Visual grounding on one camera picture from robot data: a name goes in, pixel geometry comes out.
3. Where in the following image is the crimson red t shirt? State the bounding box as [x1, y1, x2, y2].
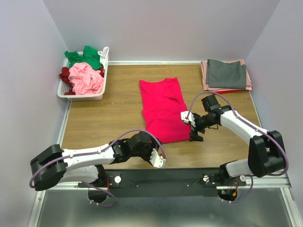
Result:
[139, 78, 190, 144]

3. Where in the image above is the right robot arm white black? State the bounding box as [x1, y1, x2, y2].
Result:
[180, 92, 289, 185]

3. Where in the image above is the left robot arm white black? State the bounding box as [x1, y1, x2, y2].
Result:
[29, 129, 166, 191]

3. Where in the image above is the folded red t shirt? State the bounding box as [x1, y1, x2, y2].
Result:
[216, 89, 246, 94]

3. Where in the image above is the folded grey t shirt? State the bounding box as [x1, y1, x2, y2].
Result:
[206, 59, 247, 89]

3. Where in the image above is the folded dusty pink t shirt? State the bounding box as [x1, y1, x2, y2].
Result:
[201, 61, 253, 92]

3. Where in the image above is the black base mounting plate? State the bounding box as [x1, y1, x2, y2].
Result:
[88, 168, 246, 202]

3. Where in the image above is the light pink t shirt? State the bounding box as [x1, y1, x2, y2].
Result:
[68, 62, 105, 95]

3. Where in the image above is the white plastic laundry basket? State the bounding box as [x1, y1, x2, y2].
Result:
[57, 62, 108, 102]

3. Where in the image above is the green t shirt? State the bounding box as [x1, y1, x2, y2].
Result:
[64, 45, 103, 70]

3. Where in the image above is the dark red t shirt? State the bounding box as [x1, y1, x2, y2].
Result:
[59, 67, 74, 95]

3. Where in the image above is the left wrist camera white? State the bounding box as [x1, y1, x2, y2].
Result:
[150, 149, 166, 168]

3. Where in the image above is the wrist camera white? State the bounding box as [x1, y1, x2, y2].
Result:
[180, 111, 196, 127]
[150, 149, 166, 168]

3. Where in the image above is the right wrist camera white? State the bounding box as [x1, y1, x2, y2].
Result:
[180, 111, 196, 127]

